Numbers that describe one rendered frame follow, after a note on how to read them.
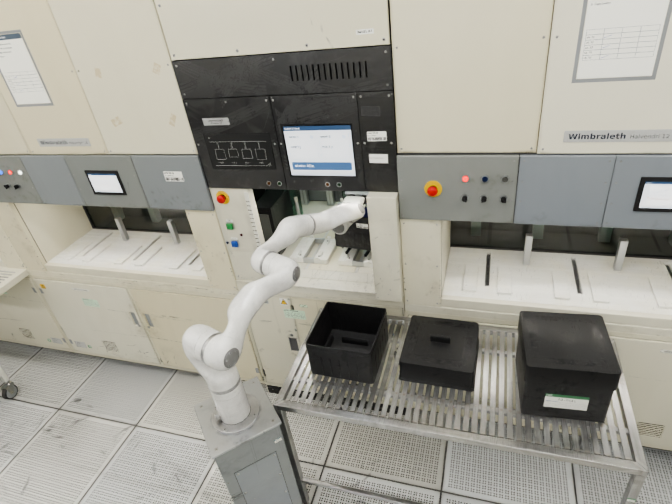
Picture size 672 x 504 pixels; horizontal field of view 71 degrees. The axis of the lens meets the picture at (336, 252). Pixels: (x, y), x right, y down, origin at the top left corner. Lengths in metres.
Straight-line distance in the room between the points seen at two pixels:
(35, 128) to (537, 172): 2.26
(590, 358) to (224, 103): 1.64
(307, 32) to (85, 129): 1.20
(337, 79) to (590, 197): 1.00
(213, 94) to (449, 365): 1.42
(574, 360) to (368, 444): 1.33
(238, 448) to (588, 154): 1.63
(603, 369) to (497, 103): 0.94
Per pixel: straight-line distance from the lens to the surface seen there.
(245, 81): 1.95
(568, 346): 1.82
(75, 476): 3.19
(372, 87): 1.78
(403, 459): 2.67
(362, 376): 1.95
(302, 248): 2.57
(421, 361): 1.91
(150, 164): 2.36
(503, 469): 2.68
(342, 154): 1.90
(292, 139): 1.94
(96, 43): 2.30
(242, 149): 2.06
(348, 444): 2.74
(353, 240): 2.35
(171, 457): 2.98
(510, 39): 1.71
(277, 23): 1.84
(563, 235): 2.51
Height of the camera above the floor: 2.25
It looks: 33 degrees down
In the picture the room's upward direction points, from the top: 8 degrees counter-clockwise
